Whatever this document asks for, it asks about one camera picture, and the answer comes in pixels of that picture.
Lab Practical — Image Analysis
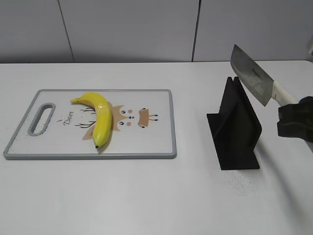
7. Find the black gloved right hand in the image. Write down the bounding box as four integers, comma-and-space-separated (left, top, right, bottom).
277, 96, 313, 142

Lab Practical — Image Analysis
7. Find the white handled kitchen knife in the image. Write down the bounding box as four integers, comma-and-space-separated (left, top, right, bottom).
230, 45, 298, 106

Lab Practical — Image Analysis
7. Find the yellow plastic banana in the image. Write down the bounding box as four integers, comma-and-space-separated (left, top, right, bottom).
70, 93, 112, 148

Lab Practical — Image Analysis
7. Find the black knife stand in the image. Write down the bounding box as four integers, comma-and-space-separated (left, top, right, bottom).
206, 77, 262, 170

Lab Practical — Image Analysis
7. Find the white grey deer cutting board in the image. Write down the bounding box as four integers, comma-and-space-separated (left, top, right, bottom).
3, 89, 177, 160

